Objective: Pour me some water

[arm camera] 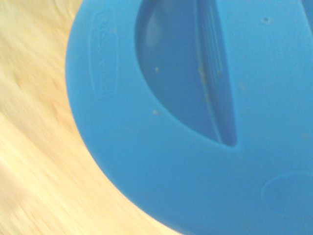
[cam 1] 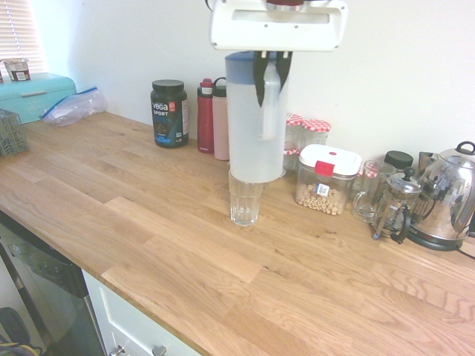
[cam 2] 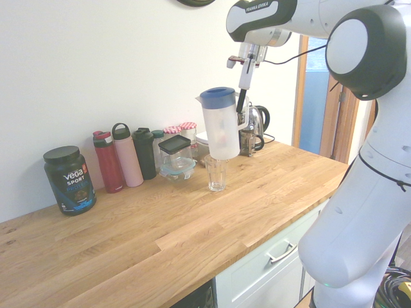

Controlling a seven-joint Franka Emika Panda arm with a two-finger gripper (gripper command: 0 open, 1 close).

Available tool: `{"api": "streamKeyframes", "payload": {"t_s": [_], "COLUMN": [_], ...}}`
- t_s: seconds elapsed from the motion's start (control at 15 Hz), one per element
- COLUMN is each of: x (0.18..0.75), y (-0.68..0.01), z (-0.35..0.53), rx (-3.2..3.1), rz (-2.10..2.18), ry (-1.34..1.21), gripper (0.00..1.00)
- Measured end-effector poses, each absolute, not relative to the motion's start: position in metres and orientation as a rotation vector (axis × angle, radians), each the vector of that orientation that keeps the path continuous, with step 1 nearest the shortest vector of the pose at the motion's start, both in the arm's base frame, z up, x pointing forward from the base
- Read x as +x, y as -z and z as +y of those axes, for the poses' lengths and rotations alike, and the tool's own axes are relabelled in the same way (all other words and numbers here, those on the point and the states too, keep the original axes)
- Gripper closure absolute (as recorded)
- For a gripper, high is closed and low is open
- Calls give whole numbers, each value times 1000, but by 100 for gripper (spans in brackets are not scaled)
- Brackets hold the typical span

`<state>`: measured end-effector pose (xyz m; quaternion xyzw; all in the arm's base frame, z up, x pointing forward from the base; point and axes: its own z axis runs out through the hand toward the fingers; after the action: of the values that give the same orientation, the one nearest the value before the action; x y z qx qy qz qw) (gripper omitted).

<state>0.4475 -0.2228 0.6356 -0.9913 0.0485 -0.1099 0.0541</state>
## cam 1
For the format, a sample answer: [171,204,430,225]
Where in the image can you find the yoghurt cup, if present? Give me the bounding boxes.
[0,57,32,83]

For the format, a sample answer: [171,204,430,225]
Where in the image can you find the teal bread box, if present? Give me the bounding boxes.
[0,72,80,125]

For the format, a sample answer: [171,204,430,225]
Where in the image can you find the dark red water bottle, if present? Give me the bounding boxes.
[196,78,217,154]

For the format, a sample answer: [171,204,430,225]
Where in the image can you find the clear zip plastic bag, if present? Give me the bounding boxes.
[39,86,110,128]

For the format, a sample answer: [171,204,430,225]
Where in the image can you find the pink water bottle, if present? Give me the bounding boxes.
[212,76,231,162]

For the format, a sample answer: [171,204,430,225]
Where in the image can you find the glass jar black lid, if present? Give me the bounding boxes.
[383,150,414,176]

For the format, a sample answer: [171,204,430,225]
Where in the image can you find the black Vega protein tub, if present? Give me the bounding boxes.
[150,79,189,148]

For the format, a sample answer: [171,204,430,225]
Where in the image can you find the chrome electric kettle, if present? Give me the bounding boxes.
[405,140,475,252]

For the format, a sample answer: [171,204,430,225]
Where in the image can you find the black kettle power cord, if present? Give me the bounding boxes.
[455,231,475,257]

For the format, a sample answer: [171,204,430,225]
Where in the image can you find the stainless steel dishwasher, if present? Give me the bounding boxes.
[0,210,107,356]

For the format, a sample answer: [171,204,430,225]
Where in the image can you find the white window blinds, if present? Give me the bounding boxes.
[0,0,50,74]

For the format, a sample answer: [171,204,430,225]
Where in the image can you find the clear ribbed drinking glass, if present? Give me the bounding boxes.
[228,171,265,228]

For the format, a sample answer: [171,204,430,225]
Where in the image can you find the dark bag with cables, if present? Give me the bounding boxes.
[0,306,46,356]

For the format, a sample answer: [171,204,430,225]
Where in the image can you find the white cabinet drawer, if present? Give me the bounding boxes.
[81,268,204,356]

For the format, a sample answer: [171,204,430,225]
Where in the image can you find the glass jar red gingham lid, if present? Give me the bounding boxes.
[285,113,306,150]
[301,119,333,150]

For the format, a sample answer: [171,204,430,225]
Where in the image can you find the translucent pitcher with blue lid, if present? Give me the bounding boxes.
[224,50,287,184]

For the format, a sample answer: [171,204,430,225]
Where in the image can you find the grey plastic basket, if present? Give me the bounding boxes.
[0,108,30,157]

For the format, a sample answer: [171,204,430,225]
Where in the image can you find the glass French press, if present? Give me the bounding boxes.
[372,167,425,245]

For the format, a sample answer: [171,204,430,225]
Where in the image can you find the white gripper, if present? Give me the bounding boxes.
[208,0,349,109]

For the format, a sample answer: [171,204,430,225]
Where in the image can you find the clear cereal container white lid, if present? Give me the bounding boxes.
[294,143,363,217]

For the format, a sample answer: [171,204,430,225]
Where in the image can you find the small jar red gingham lid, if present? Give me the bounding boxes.
[356,162,382,194]
[283,148,302,172]

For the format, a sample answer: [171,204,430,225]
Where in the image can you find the clear glass mug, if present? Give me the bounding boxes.
[351,159,389,224]

